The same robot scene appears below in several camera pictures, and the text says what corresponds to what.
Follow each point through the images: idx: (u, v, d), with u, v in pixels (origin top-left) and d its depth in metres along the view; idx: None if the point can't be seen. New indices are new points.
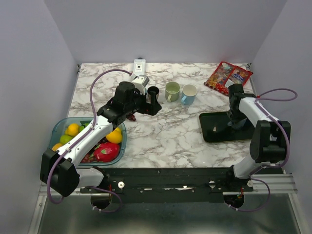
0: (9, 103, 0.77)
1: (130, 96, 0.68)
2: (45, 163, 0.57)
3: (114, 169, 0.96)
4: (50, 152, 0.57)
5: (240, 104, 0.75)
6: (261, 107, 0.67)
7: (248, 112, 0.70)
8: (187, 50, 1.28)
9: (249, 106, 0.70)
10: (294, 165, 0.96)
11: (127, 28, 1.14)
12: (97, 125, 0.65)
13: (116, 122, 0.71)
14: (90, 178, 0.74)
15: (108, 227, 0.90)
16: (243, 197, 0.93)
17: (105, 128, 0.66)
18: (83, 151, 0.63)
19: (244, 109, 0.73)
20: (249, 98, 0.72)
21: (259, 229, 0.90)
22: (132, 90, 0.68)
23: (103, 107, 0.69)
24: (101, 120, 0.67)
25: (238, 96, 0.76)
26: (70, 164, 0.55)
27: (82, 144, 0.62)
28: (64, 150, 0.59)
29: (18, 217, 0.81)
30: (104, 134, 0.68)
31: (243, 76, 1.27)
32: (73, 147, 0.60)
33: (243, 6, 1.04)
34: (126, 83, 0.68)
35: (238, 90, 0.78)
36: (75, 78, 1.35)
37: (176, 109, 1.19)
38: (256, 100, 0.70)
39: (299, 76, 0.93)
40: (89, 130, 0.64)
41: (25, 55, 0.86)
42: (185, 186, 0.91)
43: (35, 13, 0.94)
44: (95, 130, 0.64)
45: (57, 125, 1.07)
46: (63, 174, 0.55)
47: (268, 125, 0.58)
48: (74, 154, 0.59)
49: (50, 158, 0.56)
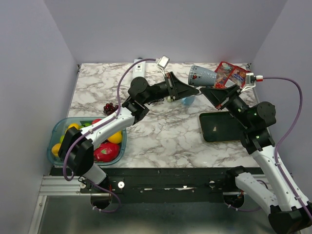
0: (9, 103, 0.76)
1: (145, 95, 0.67)
2: (67, 139, 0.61)
3: (114, 169, 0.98)
4: (74, 130, 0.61)
5: (255, 153, 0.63)
6: (283, 172, 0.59)
7: (267, 173, 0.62)
8: (187, 50, 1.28)
9: (269, 166, 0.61)
10: (294, 166, 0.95)
11: (127, 27, 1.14)
12: (120, 114, 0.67)
13: (138, 117, 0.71)
14: (95, 172, 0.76)
15: (108, 227, 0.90)
16: (243, 197, 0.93)
17: (127, 120, 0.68)
18: (103, 138, 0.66)
19: (260, 164, 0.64)
20: (268, 155, 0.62)
21: (259, 230, 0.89)
22: (145, 89, 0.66)
23: (128, 100, 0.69)
24: (124, 111, 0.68)
25: (251, 141, 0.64)
26: (90, 144, 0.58)
27: (104, 128, 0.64)
28: (87, 131, 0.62)
29: (18, 217, 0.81)
30: (125, 126, 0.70)
31: (243, 76, 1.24)
32: (95, 130, 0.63)
33: (243, 6, 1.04)
34: (137, 83, 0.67)
35: (260, 127, 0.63)
36: (75, 78, 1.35)
37: (176, 109, 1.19)
38: (276, 158, 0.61)
39: (299, 75, 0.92)
40: (112, 118, 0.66)
41: (24, 55, 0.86)
42: (185, 186, 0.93)
43: (34, 11, 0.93)
44: (119, 119, 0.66)
45: (57, 125, 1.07)
46: (81, 152, 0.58)
47: (298, 216, 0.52)
48: (95, 136, 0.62)
49: (73, 135, 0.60)
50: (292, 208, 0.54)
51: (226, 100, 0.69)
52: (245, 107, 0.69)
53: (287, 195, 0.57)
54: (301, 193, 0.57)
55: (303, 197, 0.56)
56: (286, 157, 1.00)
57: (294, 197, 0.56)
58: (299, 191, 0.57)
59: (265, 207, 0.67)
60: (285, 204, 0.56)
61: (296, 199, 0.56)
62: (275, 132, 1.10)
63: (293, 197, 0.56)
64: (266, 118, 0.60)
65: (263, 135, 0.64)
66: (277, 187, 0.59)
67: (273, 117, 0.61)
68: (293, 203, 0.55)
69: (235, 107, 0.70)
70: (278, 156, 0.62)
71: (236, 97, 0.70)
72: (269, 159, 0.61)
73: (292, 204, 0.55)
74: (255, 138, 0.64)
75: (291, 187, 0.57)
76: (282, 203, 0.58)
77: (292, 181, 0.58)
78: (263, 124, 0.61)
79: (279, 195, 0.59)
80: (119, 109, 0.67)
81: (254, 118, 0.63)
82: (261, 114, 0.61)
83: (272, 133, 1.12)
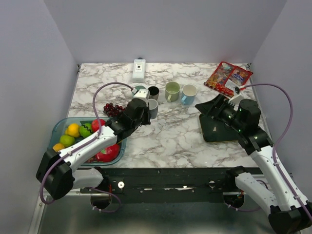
0: (9, 104, 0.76)
1: (141, 113, 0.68)
2: (45, 161, 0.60)
3: (114, 169, 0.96)
4: (52, 152, 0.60)
5: (254, 153, 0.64)
6: (282, 172, 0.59)
7: (266, 174, 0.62)
8: (187, 50, 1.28)
9: (267, 167, 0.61)
10: (295, 165, 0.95)
11: (127, 27, 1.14)
12: (102, 134, 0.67)
13: (122, 136, 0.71)
14: (89, 179, 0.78)
15: (107, 227, 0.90)
16: (243, 197, 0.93)
17: (109, 140, 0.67)
18: (84, 159, 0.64)
19: (260, 165, 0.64)
20: (266, 155, 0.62)
21: (259, 230, 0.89)
22: (143, 108, 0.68)
23: (112, 119, 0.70)
24: (107, 130, 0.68)
25: (249, 140, 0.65)
26: (68, 167, 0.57)
27: (84, 150, 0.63)
28: (66, 153, 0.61)
29: (18, 217, 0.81)
30: (106, 145, 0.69)
31: (243, 76, 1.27)
32: (74, 152, 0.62)
33: (243, 7, 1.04)
34: (138, 100, 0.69)
35: (251, 123, 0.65)
36: (75, 78, 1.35)
37: (176, 109, 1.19)
38: (275, 159, 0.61)
39: (299, 75, 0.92)
40: (94, 139, 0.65)
41: (24, 55, 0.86)
42: (185, 186, 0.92)
43: (34, 12, 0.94)
44: (100, 139, 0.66)
45: (57, 125, 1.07)
46: (58, 177, 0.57)
47: (297, 215, 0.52)
48: (74, 159, 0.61)
49: (51, 158, 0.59)
50: (291, 208, 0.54)
51: (217, 110, 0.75)
52: (235, 114, 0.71)
53: (286, 195, 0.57)
54: (300, 192, 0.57)
55: (302, 197, 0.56)
56: (286, 156, 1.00)
57: (293, 196, 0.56)
58: (298, 191, 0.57)
59: (264, 208, 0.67)
60: (284, 204, 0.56)
61: (294, 199, 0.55)
62: (275, 132, 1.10)
63: (292, 196, 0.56)
64: (250, 109, 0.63)
65: (261, 134, 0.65)
66: (276, 188, 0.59)
67: (257, 108, 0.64)
68: (292, 202, 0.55)
69: (226, 115, 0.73)
70: (277, 156, 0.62)
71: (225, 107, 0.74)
72: (267, 159, 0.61)
73: (291, 204, 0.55)
74: (253, 137, 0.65)
75: (290, 186, 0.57)
76: (281, 203, 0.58)
77: (290, 181, 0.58)
78: (250, 116, 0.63)
79: (278, 194, 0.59)
80: (100, 129, 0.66)
81: (241, 115, 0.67)
82: (244, 107, 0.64)
83: (272, 133, 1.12)
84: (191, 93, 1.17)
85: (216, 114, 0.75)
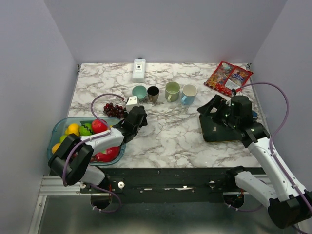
0: (9, 104, 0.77)
1: (140, 120, 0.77)
2: (66, 144, 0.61)
3: (114, 169, 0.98)
4: (74, 136, 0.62)
5: (251, 146, 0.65)
6: (279, 162, 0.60)
7: (264, 164, 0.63)
8: (187, 50, 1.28)
9: (264, 157, 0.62)
10: (295, 166, 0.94)
11: (127, 27, 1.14)
12: (113, 132, 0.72)
13: (125, 140, 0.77)
14: (93, 174, 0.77)
15: (108, 227, 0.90)
16: (243, 197, 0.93)
17: (118, 138, 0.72)
18: (97, 150, 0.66)
19: (257, 156, 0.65)
20: (263, 146, 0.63)
21: (259, 230, 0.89)
22: (143, 114, 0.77)
23: (117, 125, 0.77)
24: (114, 130, 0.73)
25: (245, 132, 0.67)
26: (91, 148, 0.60)
27: (101, 140, 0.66)
28: (86, 138, 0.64)
29: (18, 217, 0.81)
30: (113, 144, 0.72)
31: (243, 76, 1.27)
32: (94, 139, 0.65)
33: (243, 7, 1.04)
34: (138, 107, 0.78)
35: (244, 114, 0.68)
36: (75, 78, 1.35)
37: (176, 109, 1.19)
38: (272, 149, 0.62)
39: (299, 75, 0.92)
40: (107, 132, 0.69)
41: (25, 56, 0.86)
42: (185, 186, 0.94)
43: (34, 12, 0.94)
44: (112, 135, 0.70)
45: (57, 125, 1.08)
46: (81, 156, 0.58)
47: (296, 204, 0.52)
48: (94, 144, 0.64)
49: (72, 141, 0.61)
50: (289, 197, 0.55)
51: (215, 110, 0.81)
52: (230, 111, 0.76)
53: (284, 184, 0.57)
54: (298, 182, 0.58)
55: (300, 186, 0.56)
56: (286, 156, 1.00)
57: (291, 185, 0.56)
58: (295, 180, 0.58)
59: (264, 202, 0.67)
60: (282, 193, 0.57)
61: (292, 188, 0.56)
62: (275, 132, 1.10)
63: (290, 186, 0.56)
64: (242, 102, 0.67)
65: (257, 127, 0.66)
66: (275, 178, 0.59)
67: (248, 101, 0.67)
68: (290, 191, 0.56)
69: (224, 115, 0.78)
70: (273, 147, 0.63)
71: (222, 107, 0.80)
72: (264, 150, 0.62)
73: (289, 193, 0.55)
74: (248, 128, 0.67)
75: (287, 176, 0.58)
76: (279, 193, 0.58)
77: (288, 171, 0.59)
78: (242, 107, 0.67)
79: (276, 185, 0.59)
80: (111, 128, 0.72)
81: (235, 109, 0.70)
82: (235, 101, 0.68)
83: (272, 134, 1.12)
84: (191, 94, 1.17)
85: (215, 115, 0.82)
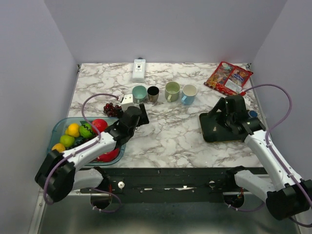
0: (9, 104, 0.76)
1: (136, 121, 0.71)
2: (48, 162, 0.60)
3: (114, 169, 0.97)
4: (56, 152, 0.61)
5: (247, 139, 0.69)
6: (276, 153, 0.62)
7: (261, 155, 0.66)
8: (187, 50, 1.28)
9: (261, 148, 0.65)
10: (294, 166, 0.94)
11: (127, 27, 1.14)
12: (103, 138, 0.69)
13: (120, 142, 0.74)
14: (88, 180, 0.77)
15: (108, 227, 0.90)
16: (243, 197, 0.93)
17: (109, 145, 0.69)
18: (84, 162, 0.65)
19: (255, 148, 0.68)
20: (259, 138, 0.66)
21: (259, 230, 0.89)
22: (139, 115, 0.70)
23: (110, 126, 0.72)
24: (106, 135, 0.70)
25: (242, 126, 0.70)
26: (71, 167, 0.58)
27: (87, 152, 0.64)
28: (69, 153, 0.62)
29: (18, 218, 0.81)
30: (105, 149, 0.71)
31: (243, 76, 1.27)
32: (78, 153, 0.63)
33: (243, 7, 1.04)
34: (134, 107, 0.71)
35: (239, 109, 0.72)
36: (75, 78, 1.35)
37: (176, 109, 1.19)
38: (267, 140, 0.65)
39: (299, 75, 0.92)
40: (95, 142, 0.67)
41: (24, 56, 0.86)
42: (185, 186, 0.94)
43: (34, 13, 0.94)
44: (101, 144, 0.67)
45: (57, 125, 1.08)
46: (61, 175, 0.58)
47: (292, 192, 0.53)
48: (77, 159, 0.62)
49: (54, 159, 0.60)
50: (285, 185, 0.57)
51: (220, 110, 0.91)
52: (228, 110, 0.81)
53: (280, 173, 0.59)
54: (294, 171, 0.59)
55: (296, 175, 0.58)
56: (286, 156, 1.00)
57: (287, 175, 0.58)
58: (292, 170, 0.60)
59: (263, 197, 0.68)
60: (279, 183, 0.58)
61: (288, 177, 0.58)
62: (274, 132, 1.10)
63: (286, 175, 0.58)
64: (236, 98, 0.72)
65: (253, 121, 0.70)
66: (271, 169, 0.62)
67: (242, 98, 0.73)
68: (286, 180, 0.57)
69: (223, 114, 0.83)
70: (269, 139, 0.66)
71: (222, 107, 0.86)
72: (260, 142, 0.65)
73: (285, 182, 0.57)
74: (245, 122, 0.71)
75: (283, 166, 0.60)
76: (276, 183, 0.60)
77: (284, 161, 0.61)
78: (235, 103, 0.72)
79: (273, 175, 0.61)
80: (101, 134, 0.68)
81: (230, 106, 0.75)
82: (229, 98, 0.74)
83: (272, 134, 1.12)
84: (190, 94, 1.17)
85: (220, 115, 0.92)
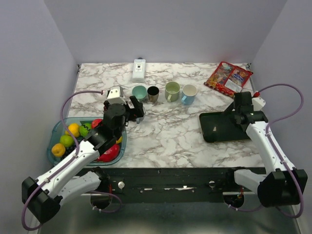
0: (9, 104, 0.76)
1: (121, 121, 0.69)
2: (24, 190, 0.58)
3: (114, 169, 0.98)
4: (29, 181, 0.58)
5: (248, 128, 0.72)
6: (272, 142, 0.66)
7: (258, 144, 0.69)
8: (187, 50, 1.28)
9: (259, 137, 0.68)
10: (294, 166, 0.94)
11: (127, 27, 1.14)
12: (81, 152, 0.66)
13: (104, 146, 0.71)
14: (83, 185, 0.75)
15: (107, 227, 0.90)
16: (243, 197, 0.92)
17: (89, 157, 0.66)
18: (63, 182, 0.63)
19: (254, 137, 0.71)
20: (259, 127, 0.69)
21: (259, 230, 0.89)
22: (122, 114, 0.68)
23: (91, 131, 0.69)
24: (86, 146, 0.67)
25: (245, 116, 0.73)
26: (46, 197, 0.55)
27: (62, 174, 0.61)
28: (43, 180, 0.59)
29: (18, 218, 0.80)
30: (88, 161, 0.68)
31: (243, 76, 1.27)
32: (52, 178, 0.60)
33: (243, 7, 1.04)
34: (115, 107, 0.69)
35: (245, 102, 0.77)
36: (75, 78, 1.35)
37: (176, 109, 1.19)
38: (267, 129, 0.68)
39: (299, 75, 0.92)
40: (72, 159, 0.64)
41: (24, 56, 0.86)
42: (185, 186, 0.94)
43: (34, 13, 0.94)
44: (79, 158, 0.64)
45: (57, 125, 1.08)
46: (38, 205, 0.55)
47: (282, 177, 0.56)
48: (52, 185, 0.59)
49: (29, 187, 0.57)
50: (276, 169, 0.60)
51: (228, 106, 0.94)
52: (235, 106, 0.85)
53: (273, 160, 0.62)
54: (287, 160, 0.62)
55: (289, 163, 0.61)
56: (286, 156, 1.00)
57: (280, 162, 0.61)
58: (286, 158, 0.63)
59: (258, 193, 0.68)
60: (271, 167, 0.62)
61: (281, 164, 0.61)
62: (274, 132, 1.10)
63: (279, 162, 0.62)
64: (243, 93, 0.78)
65: (258, 113, 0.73)
66: (266, 157, 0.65)
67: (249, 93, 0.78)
68: (279, 165, 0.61)
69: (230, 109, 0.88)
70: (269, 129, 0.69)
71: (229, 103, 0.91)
72: (260, 130, 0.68)
73: (277, 167, 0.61)
74: (249, 113, 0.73)
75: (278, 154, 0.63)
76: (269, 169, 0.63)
77: (280, 149, 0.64)
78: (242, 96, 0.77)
79: (267, 162, 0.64)
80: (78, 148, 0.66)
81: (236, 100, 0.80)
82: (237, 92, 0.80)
83: None
84: (190, 94, 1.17)
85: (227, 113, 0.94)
